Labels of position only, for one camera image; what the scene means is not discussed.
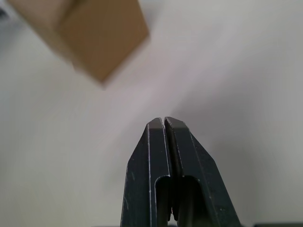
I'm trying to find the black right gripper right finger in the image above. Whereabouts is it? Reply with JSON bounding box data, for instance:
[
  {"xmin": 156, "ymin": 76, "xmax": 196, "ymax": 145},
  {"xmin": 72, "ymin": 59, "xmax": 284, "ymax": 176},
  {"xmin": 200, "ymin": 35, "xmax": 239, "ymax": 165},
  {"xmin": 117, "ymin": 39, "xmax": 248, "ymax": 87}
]
[{"xmin": 164, "ymin": 116, "xmax": 241, "ymax": 227}]

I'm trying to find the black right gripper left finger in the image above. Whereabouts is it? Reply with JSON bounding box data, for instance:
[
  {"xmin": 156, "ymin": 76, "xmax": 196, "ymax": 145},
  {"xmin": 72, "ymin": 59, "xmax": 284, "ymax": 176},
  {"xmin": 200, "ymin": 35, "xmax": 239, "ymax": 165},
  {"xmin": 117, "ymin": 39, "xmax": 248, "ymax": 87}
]
[{"xmin": 120, "ymin": 116, "xmax": 172, "ymax": 227}]

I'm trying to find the small brown cardboard box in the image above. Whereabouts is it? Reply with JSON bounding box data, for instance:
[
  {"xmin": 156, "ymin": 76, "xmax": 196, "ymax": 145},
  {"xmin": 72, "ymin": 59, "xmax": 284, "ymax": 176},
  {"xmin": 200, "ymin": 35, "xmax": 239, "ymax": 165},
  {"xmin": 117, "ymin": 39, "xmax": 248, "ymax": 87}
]
[{"xmin": 7, "ymin": 0, "xmax": 150, "ymax": 88}]

